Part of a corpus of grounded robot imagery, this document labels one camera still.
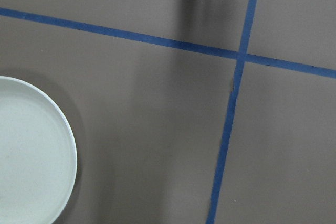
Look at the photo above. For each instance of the cream round plate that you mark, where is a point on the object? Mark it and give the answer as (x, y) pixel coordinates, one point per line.
(38, 155)

